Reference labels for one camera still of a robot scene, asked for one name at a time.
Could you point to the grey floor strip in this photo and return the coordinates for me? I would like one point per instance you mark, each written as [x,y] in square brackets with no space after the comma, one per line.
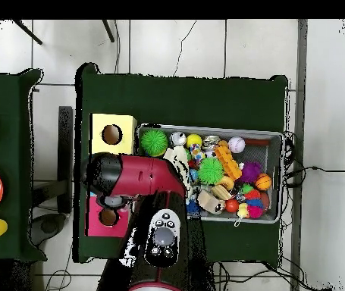
[302,91]

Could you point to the orange plastic comb toy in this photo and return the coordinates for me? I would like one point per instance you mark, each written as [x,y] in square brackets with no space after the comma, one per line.
[227,160]

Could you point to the white baseball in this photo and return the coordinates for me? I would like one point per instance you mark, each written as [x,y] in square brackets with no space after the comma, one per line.
[237,144]

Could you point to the plain wooden cube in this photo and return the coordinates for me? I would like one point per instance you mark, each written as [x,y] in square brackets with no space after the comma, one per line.
[207,201]

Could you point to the wooden box with three holes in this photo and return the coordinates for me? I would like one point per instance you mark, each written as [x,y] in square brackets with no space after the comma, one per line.
[127,130]

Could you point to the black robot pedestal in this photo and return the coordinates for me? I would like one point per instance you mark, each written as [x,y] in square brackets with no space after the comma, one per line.
[202,276]

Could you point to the black tripod leg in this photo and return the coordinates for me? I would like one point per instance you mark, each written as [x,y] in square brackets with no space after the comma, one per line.
[26,31]
[108,30]

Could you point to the cream muslin cloth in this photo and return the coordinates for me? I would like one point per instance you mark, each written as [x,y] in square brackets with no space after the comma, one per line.
[177,159]

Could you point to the green spiky ball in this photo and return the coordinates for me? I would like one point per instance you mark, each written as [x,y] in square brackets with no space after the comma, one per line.
[211,171]
[154,142]

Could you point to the dark green tablecloth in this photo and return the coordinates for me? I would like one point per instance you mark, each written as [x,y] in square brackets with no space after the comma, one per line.
[178,103]
[14,151]

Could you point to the clear mesh bin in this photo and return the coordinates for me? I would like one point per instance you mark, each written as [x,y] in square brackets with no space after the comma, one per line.
[269,151]

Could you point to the purple spiky toy with eyes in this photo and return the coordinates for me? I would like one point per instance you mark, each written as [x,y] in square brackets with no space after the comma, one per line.
[251,171]

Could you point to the yellow ball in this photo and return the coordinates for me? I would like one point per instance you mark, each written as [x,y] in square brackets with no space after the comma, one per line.
[194,140]

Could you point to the small orange basketball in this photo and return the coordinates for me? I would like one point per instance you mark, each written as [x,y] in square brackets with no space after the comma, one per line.
[264,182]

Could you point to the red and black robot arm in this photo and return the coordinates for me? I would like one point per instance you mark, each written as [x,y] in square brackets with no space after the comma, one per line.
[142,176]

